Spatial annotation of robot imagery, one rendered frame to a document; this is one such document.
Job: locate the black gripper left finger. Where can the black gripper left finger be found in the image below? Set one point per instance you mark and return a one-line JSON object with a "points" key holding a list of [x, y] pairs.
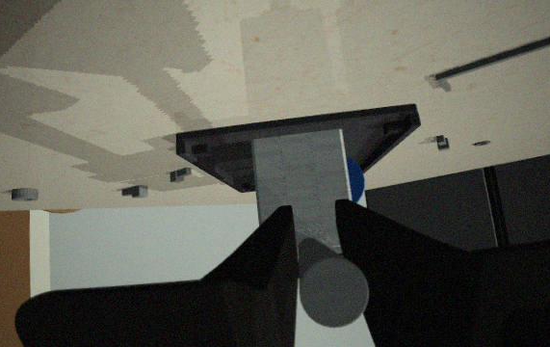
{"points": [[249, 300]]}

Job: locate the blue ring spacer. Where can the blue ring spacer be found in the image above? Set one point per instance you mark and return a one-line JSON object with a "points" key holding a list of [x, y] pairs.
{"points": [[356, 179]]}

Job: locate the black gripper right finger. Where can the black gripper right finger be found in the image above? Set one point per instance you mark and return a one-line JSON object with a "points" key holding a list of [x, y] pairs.
{"points": [[426, 293]]}

